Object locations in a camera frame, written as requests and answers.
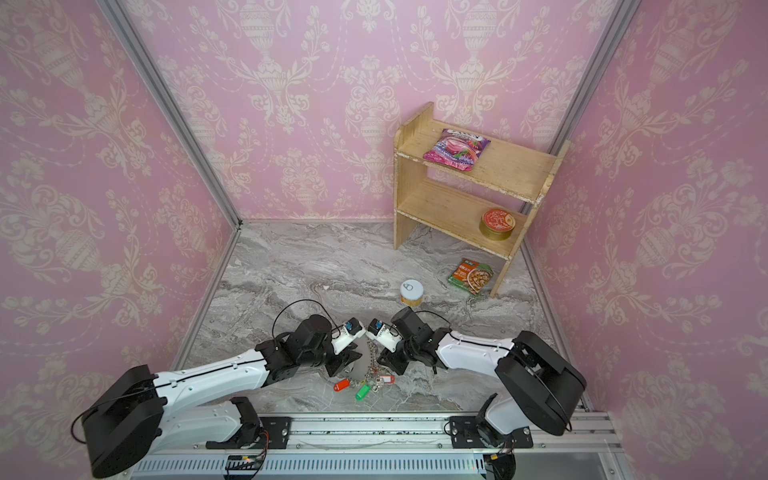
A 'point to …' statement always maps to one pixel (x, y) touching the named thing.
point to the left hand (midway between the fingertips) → (357, 353)
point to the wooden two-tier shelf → (479, 191)
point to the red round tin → (496, 224)
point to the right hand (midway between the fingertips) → (383, 356)
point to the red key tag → (339, 386)
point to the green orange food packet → (472, 275)
